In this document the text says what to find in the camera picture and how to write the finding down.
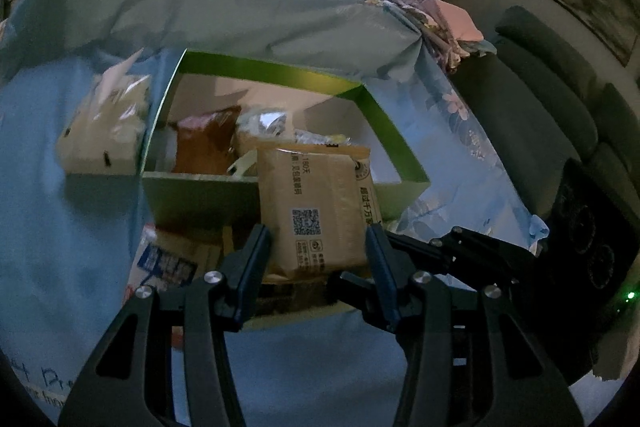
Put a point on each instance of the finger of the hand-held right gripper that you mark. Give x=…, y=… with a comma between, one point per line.
x=475, y=252
x=355, y=289

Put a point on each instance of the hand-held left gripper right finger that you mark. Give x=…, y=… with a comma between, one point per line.
x=382, y=277

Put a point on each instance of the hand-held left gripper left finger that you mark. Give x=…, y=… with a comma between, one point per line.
x=250, y=272

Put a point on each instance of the green cardboard box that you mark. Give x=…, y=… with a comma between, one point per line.
x=200, y=202

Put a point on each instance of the tan snack packet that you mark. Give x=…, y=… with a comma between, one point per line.
x=320, y=202

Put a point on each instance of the orange snack bag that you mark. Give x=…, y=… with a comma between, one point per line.
x=205, y=147

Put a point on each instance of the brown snack packet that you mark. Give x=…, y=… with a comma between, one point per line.
x=190, y=252

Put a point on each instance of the blue and white snack packet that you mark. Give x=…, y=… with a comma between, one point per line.
x=160, y=267

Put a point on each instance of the grey sofa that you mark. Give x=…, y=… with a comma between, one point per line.
x=530, y=97

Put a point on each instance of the silver snack packet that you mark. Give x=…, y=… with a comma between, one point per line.
x=265, y=124

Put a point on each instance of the white tissue pack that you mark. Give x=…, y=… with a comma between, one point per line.
x=90, y=147

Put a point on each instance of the stack of folded cloths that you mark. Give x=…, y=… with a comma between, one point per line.
x=450, y=22

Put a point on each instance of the blue floral bedsheet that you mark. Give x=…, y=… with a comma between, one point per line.
x=250, y=7

